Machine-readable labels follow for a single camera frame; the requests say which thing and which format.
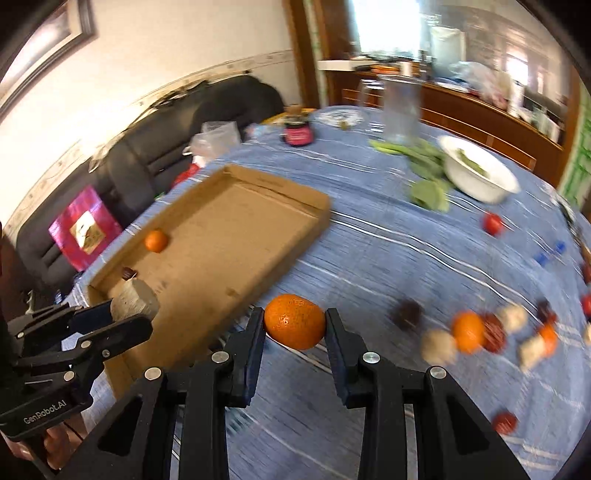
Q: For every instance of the black leather sofa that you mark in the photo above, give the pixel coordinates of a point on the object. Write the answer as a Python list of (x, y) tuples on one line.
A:
[(152, 138)]

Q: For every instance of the person's left hand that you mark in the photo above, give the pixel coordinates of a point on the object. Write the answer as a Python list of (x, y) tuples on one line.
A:
[(48, 445)]

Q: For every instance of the clear plastic pitcher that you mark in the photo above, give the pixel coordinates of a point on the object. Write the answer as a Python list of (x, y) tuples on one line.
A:
[(399, 110)]

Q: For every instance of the framed wall picture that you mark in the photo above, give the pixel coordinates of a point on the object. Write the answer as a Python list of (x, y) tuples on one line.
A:
[(51, 41)]

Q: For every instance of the clear plastic bag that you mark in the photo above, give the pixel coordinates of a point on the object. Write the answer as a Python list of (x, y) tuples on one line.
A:
[(214, 138)]

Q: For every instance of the green vegetable pieces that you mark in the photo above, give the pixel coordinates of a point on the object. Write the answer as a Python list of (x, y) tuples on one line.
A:
[(471, 164)]

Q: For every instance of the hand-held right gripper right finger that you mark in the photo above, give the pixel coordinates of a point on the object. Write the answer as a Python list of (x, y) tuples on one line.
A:
[(336, 360)]

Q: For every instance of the pink gift bag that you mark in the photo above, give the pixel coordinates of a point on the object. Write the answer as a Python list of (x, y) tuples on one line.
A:
[(78, 230)]

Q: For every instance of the wooden door frame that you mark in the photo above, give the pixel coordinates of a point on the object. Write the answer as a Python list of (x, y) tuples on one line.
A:
[(302, 50)]

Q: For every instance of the wooden sideboard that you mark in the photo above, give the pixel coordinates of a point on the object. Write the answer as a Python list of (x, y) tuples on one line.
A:
[(471, 120)]

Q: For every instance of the blue plaid tablecloth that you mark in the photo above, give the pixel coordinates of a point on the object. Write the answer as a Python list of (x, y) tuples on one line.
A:
[(392, 267)]

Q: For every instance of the white cup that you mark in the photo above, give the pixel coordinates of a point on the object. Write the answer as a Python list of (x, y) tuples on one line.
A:
[(406, 68)]

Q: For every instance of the white bowl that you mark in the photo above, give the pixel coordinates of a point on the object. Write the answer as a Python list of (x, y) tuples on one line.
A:
[(480, 182)]

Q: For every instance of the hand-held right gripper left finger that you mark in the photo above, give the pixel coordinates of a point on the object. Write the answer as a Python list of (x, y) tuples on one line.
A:
[(250, 355)]

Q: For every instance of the mandarin orange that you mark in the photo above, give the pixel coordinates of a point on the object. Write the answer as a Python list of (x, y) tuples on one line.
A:
[(467, 332), (156, 241), (294, 321), (549, 339)]

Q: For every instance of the white container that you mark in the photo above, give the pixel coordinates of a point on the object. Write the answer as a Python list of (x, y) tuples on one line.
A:
[(447, 46)]

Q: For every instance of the green bok choy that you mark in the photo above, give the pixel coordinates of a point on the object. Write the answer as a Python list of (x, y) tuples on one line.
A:
[(392, 147), (431, 194)]

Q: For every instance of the shallow cardboard box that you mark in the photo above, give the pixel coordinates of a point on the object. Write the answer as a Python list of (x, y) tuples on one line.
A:
[(217, 240)]

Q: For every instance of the dark jar with pink label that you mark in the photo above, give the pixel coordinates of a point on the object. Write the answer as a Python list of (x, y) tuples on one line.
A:
[(298, 134)]

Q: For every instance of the white plastic bag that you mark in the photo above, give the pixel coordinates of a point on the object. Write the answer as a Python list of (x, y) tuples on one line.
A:
[(482, 81)]

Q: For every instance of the blue marker pen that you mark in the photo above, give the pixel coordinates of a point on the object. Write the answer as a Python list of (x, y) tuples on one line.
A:
[(549, 254)]

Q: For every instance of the red tomato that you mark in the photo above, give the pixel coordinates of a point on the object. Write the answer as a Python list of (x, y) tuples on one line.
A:
[(587, 304), (492, 223)]

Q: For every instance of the red plastic bag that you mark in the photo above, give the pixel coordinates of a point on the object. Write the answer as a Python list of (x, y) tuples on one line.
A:
[(185, 175)]

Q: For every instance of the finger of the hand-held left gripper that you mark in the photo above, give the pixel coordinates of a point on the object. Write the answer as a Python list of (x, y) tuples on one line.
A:
[(111, 334), (69, 318)]

